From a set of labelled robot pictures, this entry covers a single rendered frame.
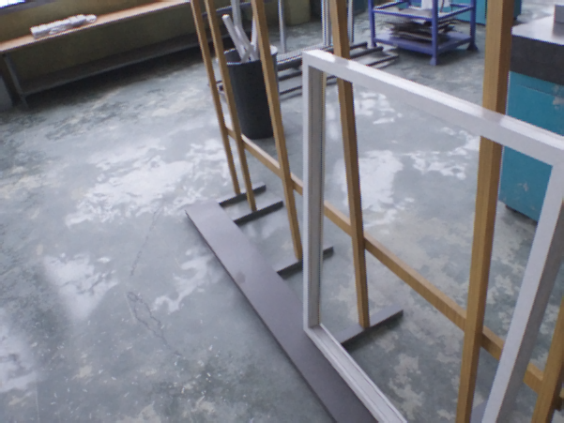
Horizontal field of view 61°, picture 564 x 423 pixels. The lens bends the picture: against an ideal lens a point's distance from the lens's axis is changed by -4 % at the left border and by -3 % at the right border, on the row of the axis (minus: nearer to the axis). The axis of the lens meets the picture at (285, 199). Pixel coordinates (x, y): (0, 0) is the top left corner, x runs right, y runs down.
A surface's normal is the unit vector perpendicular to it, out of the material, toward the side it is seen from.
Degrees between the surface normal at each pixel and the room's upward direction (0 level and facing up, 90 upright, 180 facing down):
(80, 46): 90
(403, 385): 0
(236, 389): 0
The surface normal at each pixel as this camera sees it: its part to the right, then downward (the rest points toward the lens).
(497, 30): -0.87, 0.36
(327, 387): -0.15, -0.84
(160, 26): 0.47, 0.41
